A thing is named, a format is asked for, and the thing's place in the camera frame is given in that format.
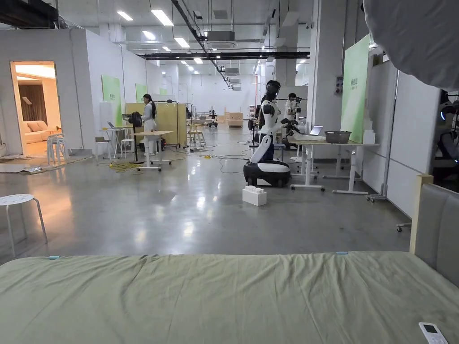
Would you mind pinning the white block carton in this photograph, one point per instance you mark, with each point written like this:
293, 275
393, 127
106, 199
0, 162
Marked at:
255, 196

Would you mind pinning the white and black humanoid robot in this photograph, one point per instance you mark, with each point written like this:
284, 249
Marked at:
268, 143

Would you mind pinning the white standing desk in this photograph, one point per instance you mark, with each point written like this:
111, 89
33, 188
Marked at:
152, 143

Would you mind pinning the black floor fan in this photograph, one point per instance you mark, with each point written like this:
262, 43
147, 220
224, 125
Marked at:
135, 125

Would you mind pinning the white desk with basin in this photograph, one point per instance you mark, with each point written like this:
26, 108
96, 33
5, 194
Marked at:
333, 150

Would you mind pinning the bed with pale green sheet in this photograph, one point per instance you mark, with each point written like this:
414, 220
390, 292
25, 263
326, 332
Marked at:
215, 301

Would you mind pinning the stack of white stools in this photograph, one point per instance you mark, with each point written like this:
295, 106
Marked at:
56, 145

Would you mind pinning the beige sofa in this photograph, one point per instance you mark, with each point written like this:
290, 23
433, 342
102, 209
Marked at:
36, 130

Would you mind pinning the grey padded headboard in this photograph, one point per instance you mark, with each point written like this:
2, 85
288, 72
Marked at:
439, 222

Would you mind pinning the grey softbox lamp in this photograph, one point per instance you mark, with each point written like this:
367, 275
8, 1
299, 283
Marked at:
416, 39

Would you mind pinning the white remote control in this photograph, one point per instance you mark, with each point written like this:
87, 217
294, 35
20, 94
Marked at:
433, 331

